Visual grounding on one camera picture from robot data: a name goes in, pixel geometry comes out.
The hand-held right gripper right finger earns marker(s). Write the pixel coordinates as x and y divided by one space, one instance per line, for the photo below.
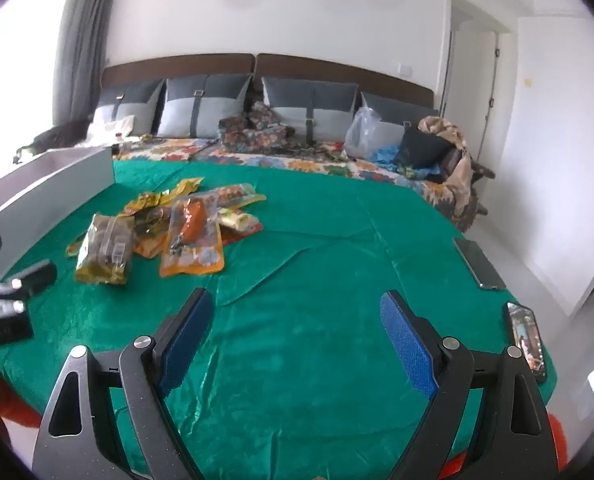
409 345

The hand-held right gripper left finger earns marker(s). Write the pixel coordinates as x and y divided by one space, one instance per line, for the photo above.
187 340

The clear packet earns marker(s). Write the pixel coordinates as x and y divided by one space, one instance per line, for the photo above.
102 250

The white box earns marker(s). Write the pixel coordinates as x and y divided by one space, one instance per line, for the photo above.
52 185

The orange chicken leg snack packet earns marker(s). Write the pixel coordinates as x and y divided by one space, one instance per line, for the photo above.
192 240

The small yellow white snack packet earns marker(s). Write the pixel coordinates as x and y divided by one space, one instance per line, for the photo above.
238 223

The yellow cartoon snack packet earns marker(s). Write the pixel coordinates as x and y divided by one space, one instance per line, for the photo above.
144 206

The grey phone with dark screen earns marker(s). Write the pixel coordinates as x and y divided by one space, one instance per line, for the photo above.
479 264

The black phone with lit screen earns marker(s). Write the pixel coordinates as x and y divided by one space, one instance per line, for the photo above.
527 342

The green satin cloth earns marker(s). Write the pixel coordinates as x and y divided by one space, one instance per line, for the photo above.
302 285

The dark cloth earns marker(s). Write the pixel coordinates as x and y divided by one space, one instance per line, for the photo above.
57 139

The white bag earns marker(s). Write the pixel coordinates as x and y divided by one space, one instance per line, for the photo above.
109 129

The dark brown chair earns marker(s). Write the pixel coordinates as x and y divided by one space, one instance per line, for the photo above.
477 170

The blue cloth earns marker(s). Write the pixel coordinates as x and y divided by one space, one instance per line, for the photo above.
387 155

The grey two-tone pillow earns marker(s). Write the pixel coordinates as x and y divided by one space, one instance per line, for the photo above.
307 107
392 115
127 107
202 105

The black bag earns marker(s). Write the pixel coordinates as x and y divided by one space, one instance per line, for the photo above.
422 150

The beige patterned blanket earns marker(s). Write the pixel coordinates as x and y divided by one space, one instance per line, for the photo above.
452 132

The clear plastic bag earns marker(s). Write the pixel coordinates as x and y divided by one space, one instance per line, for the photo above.
362 132

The grey curtain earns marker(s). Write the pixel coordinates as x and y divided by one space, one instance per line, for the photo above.
84 45

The dark floral garment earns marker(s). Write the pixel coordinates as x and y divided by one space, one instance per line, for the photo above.
257 127

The brown headboard panel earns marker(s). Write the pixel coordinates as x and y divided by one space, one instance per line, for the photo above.
177 67
342 70

